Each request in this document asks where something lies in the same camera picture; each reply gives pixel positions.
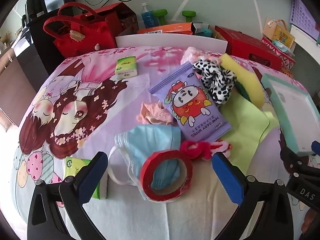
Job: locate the white desk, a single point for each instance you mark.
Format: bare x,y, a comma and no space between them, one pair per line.
302,36

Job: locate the black suitcase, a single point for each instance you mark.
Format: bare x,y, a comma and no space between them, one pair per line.
40,22

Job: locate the green tissue pack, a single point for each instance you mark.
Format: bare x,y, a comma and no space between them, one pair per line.
72,166
126,67

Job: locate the pink and white fluffy towel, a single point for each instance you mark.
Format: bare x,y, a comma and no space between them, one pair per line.
190,53

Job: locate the red pink scrunchie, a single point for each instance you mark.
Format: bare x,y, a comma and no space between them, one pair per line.
195,148

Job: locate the purple perforated basket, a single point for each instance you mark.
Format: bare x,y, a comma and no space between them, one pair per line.
303,12

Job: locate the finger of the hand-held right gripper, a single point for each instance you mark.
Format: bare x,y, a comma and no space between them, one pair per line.
291,163
316,147

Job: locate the blue liquid plastic bottle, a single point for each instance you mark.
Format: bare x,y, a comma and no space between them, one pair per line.
148,17

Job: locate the white storage box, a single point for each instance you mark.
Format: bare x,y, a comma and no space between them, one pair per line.
162,41

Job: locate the light green cloth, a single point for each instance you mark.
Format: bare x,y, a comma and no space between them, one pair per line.
240,127

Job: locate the red patterned box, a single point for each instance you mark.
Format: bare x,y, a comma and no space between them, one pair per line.
285,57

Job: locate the red tape roll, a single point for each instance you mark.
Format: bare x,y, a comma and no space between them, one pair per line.
160,156

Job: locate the red paper gift bag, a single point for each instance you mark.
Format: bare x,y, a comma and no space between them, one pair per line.
125,17

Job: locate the printed cartoon blanket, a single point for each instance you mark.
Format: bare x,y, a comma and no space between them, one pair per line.
75,130

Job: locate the purple baby wipes pack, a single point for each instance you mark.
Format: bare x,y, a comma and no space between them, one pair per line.
190,105

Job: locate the brown wooden cabinet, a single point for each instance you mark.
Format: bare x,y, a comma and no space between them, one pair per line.
15,85

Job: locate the yellow sponge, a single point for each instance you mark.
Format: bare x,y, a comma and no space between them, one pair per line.
240,72

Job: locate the blue face mask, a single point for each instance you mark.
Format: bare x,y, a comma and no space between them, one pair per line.
147,140

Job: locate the red cardboard box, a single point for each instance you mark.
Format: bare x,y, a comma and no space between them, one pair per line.
245,45

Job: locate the red felt handbag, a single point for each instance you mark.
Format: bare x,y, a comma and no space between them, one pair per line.
82,35

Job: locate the yellow gift bag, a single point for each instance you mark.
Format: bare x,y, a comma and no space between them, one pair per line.
282,35

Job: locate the black and white spotted cloth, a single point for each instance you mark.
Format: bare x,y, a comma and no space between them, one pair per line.
215,85

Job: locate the orange cardboard box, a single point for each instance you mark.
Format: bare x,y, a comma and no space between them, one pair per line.
170,28

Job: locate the green dumbbell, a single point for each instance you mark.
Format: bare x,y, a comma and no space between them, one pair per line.
160,15
189,15

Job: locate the pack of blue masks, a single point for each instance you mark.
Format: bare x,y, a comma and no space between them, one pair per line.
281,45

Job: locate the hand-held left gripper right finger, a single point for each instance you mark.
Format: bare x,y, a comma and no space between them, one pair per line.
230,180

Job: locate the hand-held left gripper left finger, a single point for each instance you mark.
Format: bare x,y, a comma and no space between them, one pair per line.
91,177

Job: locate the pink lace cloth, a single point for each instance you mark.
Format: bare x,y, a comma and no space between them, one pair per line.
155,113

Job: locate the teal rimmed white tray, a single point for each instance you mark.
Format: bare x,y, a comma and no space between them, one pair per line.
287,100

